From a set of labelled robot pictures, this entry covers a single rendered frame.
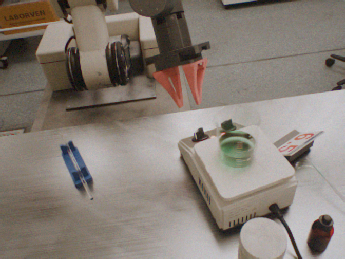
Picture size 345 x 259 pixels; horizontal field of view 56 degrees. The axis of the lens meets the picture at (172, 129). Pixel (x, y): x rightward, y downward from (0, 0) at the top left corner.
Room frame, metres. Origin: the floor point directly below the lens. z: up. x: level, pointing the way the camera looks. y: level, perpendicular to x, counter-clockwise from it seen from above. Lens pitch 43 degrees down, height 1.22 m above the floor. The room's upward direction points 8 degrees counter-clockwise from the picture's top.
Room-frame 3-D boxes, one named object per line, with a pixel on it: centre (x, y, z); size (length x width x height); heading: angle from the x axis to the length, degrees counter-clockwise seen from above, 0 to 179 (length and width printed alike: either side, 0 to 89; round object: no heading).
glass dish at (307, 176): (0.34, -0.23, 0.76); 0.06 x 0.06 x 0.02
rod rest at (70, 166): (0.44, 0.20, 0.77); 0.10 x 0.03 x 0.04; 24
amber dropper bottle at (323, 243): (0.22, -0.19, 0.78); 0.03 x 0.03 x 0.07
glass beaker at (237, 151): (0.33, -0.09, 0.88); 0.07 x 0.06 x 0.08; 97
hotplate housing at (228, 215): (0.35, -0.09, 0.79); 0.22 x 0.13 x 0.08; 14
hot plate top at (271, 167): (0.33, -0.10, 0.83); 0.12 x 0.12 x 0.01; 14
